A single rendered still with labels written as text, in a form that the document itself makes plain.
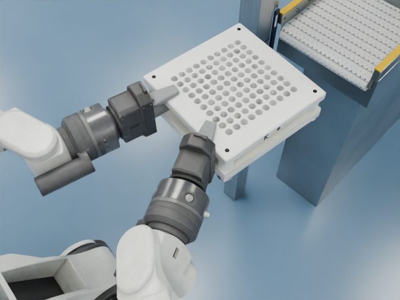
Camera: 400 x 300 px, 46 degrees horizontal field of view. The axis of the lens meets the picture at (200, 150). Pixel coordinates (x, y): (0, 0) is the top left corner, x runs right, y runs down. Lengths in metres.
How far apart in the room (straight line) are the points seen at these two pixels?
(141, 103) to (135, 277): 0.31
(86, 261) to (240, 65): 0.53
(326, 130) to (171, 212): 0.92
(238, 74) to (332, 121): 0.64
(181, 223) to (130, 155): 1.29
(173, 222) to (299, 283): 1.10
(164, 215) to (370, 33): 0.76
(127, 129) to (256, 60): 0.29
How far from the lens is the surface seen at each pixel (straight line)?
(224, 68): 0.92
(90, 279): 1.04
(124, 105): 0.82
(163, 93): 0.86
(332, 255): 1.81
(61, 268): 1.07
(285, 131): 0.88
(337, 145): 1.55
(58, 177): 0.80
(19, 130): 0.81
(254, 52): 0.95
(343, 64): 1.17
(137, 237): 0.68
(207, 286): 1.71
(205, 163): 0.74
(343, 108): 1.43
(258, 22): 1.15
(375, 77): 1.13
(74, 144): 0.80
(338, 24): 1.26
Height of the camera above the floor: 1.63
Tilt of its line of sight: 56 degrees down
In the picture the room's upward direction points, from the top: straight up
